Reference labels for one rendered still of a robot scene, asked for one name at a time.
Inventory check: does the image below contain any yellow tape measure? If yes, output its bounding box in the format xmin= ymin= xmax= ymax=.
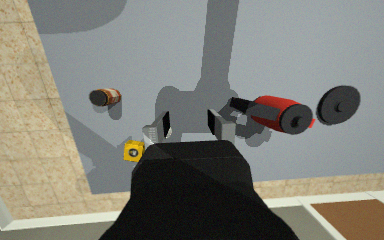
xmin=123 ymin=140 xmax=145 ymax=162

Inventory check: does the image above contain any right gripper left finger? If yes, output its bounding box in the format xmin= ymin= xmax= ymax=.
xmin=142 ymin=111 xmax=170 ymax=150

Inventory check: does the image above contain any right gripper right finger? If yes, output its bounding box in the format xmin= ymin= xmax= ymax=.
xmin=208 ymin=109 xmax=236 ymax=145

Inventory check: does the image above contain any brown jar with black lid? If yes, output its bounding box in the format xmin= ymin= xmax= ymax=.
xmin=89 ymin=88 xmax=121 ymax=106

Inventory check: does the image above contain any dark grey round disc with centre stud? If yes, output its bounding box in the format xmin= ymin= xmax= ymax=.
xmin=318 ymin=86 xmax=361 ymax=124

